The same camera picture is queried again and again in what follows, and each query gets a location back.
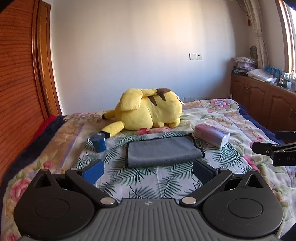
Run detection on bottles on cabinet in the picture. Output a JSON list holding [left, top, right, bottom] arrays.
[[264, 66, 295, 92]]

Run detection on wooden slatted wardrobe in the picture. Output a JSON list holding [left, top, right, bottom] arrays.
[[1, 1, 48, 176]]

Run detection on white wall switch socket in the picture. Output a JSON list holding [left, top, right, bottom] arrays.
[[189, 53, 202, 61]]

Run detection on floral bed quilt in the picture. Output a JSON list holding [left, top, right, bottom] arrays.
[[1, 99, 295, 240]]

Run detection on yellow Pikachu plush toy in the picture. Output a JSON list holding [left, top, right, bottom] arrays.
[[100, 88, 183, 138]]

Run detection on purple and grey towel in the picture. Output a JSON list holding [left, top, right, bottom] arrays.
[[125, 134, 205, 168]]

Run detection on blue cylindrical cup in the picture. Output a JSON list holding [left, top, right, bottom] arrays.
[[90, 132, 106, 153]]

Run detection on red and dark blanket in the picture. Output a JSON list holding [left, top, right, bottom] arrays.
[[1, 115, 66, 185]]

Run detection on wooden low cabinet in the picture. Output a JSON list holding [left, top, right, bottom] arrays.
[[230, 74, 295, 133]]

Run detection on white power strip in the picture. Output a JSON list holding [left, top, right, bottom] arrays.
[[183, 96, 210, 103]]

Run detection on beige curtain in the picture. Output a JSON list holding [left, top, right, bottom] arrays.
[[237, 0, 269, 69]]

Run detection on stack of folded linens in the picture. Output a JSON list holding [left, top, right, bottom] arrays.
[[232, 56, 258, 76]]

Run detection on white plastic bag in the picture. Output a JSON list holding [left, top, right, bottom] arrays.
[[247, 69, 277, 82]]

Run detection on purple tissue pack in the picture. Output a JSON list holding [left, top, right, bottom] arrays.
[[194, 123, 230, 149]]

